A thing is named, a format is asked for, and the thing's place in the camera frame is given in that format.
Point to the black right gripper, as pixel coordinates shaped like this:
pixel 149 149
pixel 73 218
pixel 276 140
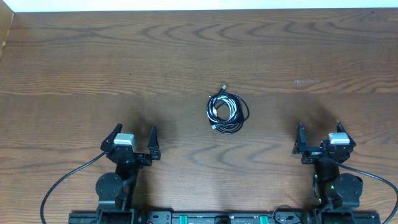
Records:
pixel 311 155

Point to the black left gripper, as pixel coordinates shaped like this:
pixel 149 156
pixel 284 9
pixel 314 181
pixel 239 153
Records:
pixel 134 156

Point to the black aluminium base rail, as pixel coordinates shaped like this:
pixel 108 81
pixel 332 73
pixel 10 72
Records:
pixel 165 217

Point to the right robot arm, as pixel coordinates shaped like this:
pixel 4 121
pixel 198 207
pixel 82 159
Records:
pixel 340 191

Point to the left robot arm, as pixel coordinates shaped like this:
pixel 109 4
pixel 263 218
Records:
pixel 115 189

